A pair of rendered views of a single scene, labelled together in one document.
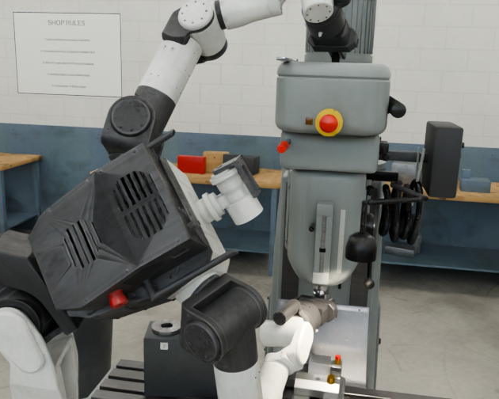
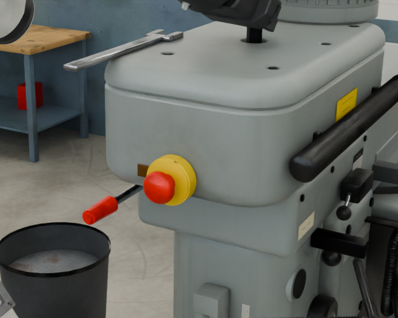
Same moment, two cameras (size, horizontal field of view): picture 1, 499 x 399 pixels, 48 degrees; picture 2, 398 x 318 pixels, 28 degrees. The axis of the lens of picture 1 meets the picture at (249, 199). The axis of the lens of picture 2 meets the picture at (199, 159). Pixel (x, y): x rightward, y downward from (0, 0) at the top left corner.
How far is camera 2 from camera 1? 68 cm
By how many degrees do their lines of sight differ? 18
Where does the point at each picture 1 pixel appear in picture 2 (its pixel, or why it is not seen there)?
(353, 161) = (250, 234)
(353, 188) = (263, 270)
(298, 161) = (162, 217)
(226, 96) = not seen: outside the picture
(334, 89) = (180, 120)
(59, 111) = not seen: outside the picture
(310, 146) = not seen: hidden behind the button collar
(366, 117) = (235, 178)
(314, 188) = (199, 260)
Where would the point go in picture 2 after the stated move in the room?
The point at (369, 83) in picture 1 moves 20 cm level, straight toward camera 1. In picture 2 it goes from (239, 118) to (141, 172)
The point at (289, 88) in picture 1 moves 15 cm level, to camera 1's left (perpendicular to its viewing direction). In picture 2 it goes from (112, 108) to (6, 96)
